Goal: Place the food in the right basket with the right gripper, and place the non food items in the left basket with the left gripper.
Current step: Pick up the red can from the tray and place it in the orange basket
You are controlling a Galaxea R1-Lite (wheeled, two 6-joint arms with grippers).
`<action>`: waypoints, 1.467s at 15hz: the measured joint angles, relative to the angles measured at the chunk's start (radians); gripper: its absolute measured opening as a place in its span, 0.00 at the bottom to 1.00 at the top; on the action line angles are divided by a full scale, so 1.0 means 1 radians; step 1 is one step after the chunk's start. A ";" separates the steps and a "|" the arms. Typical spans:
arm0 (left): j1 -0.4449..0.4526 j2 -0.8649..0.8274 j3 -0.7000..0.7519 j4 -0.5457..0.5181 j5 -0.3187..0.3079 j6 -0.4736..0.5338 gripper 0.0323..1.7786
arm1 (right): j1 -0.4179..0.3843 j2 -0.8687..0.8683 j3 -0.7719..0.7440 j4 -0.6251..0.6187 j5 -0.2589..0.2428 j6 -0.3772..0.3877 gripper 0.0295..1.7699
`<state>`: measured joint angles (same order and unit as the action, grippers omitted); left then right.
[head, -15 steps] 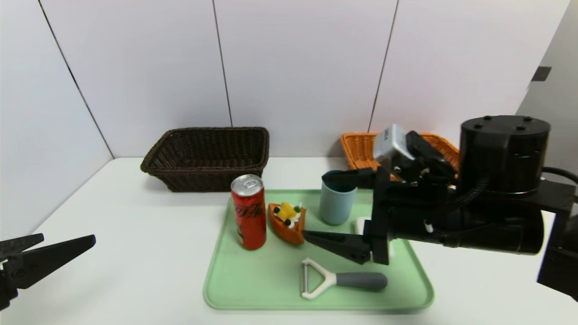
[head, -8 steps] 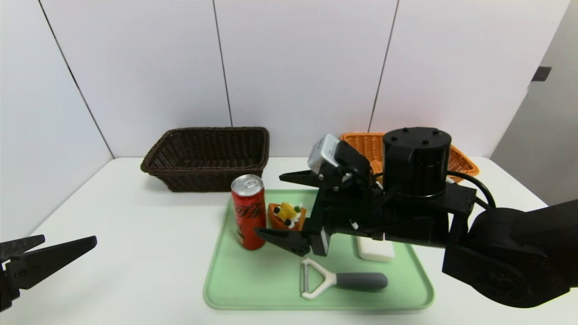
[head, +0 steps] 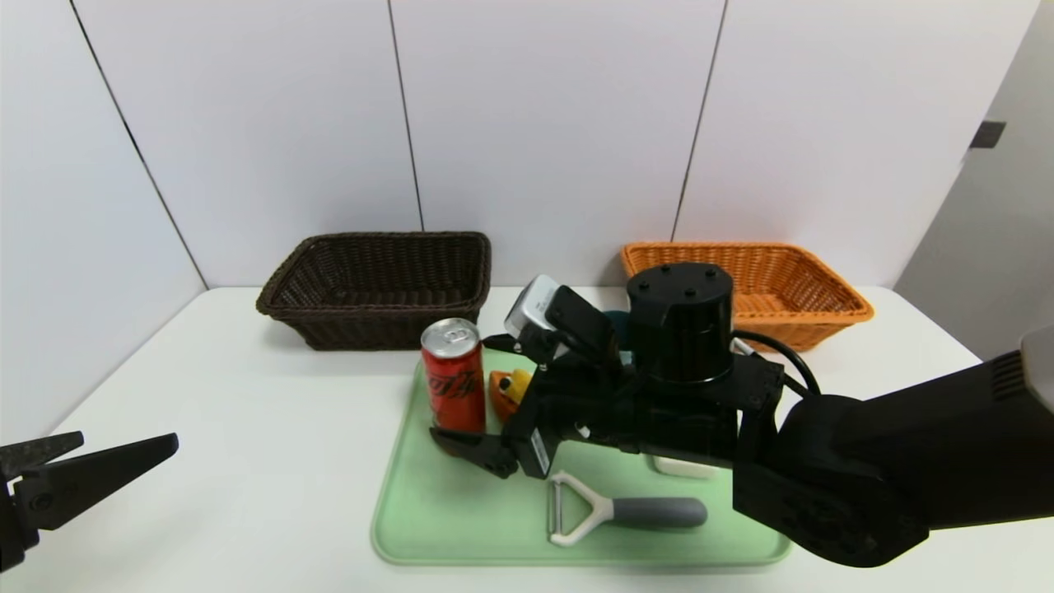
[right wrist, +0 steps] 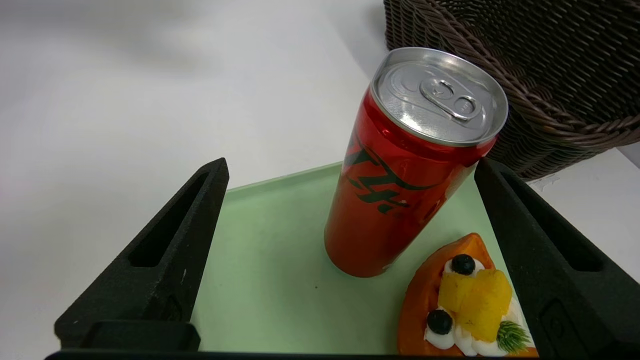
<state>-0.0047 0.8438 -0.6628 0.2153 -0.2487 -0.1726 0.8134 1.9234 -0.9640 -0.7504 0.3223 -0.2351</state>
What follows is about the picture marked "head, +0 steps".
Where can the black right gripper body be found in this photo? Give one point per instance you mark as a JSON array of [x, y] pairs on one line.
[[538, 450]]

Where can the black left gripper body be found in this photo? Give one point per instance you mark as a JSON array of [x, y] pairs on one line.
[[18, 499]]

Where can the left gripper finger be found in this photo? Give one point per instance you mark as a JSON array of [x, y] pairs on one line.
[[90, 482], [41, 453]]

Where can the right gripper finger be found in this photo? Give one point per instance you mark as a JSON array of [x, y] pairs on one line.
[[506, 342], [482, 453]]

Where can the toy waffle slice with fruit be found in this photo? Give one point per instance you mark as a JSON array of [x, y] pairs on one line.
[[501, 395]]

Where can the red soda can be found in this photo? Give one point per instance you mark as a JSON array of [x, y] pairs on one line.
[[454, 387]]

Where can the blue-grey plastic cup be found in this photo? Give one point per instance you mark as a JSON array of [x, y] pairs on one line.
[[619, 329]]

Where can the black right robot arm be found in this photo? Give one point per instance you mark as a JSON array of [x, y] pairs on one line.
[[906, 453]]

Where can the dark brown wicker basket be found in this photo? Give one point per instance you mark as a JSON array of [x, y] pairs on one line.
[[375, 325]]

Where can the orange wicker basket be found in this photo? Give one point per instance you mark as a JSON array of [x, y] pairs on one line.
[[790, 280]]

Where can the light green plastic tray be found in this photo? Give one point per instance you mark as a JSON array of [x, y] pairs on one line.
[[461, 511]]

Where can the white soap bar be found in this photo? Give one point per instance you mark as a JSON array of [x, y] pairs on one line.
[[683, 469]]

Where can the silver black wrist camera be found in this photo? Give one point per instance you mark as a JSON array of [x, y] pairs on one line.
[[568, 321]]

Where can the dark wall bracket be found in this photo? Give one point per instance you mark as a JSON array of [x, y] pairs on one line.
[[986, 134]]

